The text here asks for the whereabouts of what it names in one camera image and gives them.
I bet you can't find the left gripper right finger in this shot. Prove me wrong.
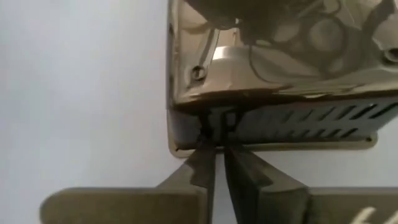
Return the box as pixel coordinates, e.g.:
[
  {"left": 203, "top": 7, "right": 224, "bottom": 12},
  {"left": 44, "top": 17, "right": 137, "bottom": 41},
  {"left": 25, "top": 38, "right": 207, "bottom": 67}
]
[{"left": 223, "top": 147, "right": 398, "bottom": 224}]

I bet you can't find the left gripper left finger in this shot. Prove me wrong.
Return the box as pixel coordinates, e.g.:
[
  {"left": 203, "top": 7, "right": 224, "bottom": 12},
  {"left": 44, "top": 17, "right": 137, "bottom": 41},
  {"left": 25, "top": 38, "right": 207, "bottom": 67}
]
[{"left": 40, "top": 141, "right": 218, "bottom": 224}]

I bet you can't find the black slotted plastic basket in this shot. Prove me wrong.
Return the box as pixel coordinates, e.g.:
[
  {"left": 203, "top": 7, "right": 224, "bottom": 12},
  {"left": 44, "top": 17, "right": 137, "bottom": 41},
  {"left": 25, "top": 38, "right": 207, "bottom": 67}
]
[{"left": 166, "top": 0, "right": 398, "bottom": 159}]

